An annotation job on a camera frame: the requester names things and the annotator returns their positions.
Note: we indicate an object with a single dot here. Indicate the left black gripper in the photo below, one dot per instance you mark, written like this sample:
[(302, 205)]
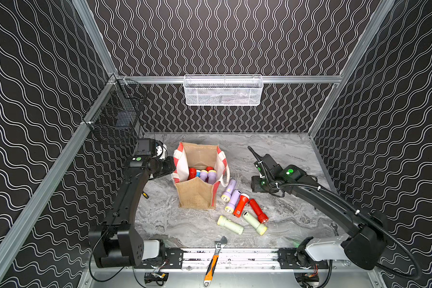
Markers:
[(166, 165)]

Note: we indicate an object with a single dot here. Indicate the green flashlight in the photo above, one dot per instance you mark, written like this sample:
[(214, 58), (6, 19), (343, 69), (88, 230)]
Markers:
[(228, 224), (250, 219)]

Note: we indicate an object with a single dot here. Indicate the silver combination wrench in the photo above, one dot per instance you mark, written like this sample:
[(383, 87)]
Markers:
[(334, 226)]

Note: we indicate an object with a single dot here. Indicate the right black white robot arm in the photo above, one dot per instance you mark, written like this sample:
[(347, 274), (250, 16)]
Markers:
[(365, 236)]

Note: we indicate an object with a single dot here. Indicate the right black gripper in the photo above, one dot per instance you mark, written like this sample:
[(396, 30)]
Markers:
[(265, 167)]

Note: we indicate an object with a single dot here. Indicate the white wire mesh basket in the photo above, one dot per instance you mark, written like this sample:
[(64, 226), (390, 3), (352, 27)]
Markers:
[(223, 90)]

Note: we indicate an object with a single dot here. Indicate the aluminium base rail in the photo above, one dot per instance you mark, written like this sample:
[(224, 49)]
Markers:
[(238, 260)]

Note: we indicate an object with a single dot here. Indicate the red jute Christmas tote bag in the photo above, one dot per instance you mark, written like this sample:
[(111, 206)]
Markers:
[(195, 194)]

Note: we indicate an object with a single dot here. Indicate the black wire mesh basket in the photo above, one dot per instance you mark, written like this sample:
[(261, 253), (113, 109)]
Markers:
[(118, 121)]

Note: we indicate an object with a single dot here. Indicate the purple flashlight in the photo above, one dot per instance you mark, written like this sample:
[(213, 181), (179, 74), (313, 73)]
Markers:
[(204, 175), (226, 196), (231, 205), (212, 177)]

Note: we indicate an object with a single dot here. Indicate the orange handled adjustable wrench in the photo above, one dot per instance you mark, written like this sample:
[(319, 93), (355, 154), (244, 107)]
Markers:
[(219, 245)]

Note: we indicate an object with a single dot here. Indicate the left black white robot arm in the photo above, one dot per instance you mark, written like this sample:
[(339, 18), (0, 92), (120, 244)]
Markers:
[(115, 242)]

